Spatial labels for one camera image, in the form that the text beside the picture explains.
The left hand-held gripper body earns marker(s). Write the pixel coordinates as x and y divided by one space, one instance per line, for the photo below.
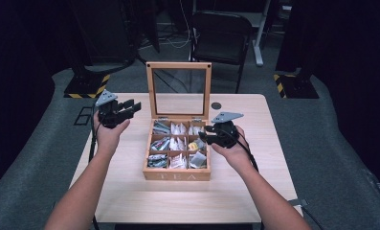
109 115

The person's left hand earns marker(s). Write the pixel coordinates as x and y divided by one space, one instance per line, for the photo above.
107 139

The person's right hand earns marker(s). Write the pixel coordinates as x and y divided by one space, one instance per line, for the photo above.
237 156

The striped black stand base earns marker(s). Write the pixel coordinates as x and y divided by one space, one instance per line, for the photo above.
294 87
87 87

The black folding chair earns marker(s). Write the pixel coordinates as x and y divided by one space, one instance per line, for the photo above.
222 38

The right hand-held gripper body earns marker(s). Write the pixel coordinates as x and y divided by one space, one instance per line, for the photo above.
227 132

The wooden tea box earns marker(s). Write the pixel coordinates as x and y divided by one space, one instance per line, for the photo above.
177 175

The assorted tea bags group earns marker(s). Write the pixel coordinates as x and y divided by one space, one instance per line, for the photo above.
177 143

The yellow tea bag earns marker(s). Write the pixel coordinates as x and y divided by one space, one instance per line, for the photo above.
193 146

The white desk leg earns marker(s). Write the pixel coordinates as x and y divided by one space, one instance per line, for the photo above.
259 48

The grey metal table clip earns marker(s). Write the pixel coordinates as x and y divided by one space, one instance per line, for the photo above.
297 202

